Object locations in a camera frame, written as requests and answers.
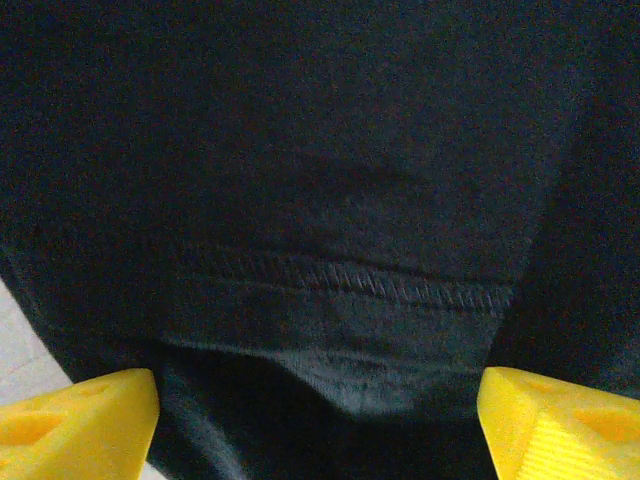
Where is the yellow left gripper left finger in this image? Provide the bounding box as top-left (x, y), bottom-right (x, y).
top-left (0, 368), bottom-right (161, 480)

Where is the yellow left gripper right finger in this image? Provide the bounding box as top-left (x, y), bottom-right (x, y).
top-left (475, 366), bottom-right (640, 480)

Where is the black printed t-shirt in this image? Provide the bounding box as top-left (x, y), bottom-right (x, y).
top-left (0, 0), bottom-right (640, 480)

